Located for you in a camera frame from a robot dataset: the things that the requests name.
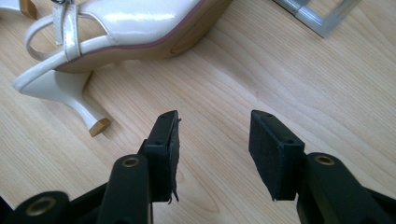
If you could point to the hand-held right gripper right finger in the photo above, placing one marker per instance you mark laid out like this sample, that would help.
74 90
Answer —
275 155

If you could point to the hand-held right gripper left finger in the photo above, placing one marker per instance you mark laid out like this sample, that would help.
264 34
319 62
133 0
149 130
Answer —
163 155

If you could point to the metal shoe rack grey shelves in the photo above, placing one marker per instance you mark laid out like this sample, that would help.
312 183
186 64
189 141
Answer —
314 19

